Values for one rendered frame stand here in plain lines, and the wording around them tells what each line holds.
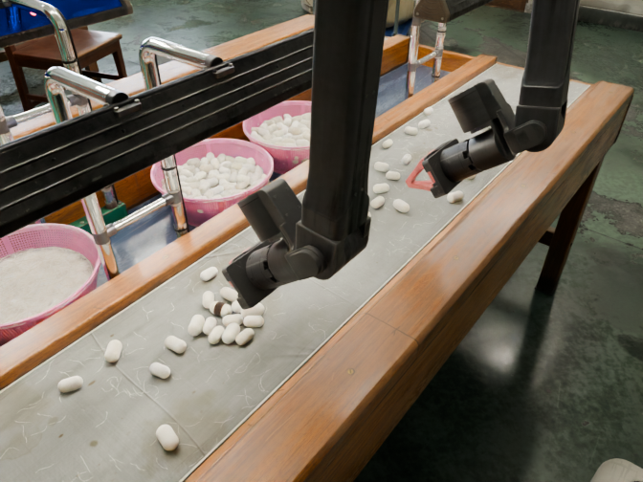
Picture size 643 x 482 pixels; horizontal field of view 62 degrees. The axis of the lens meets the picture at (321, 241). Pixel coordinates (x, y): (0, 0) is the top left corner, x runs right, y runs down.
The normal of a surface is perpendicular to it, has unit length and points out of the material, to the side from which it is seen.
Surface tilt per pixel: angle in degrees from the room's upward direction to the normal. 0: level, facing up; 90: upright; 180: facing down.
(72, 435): 0
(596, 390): 0
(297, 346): 0
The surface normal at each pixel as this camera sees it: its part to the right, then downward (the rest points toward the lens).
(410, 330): 0.00, -0.79
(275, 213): -0.63, 0.48
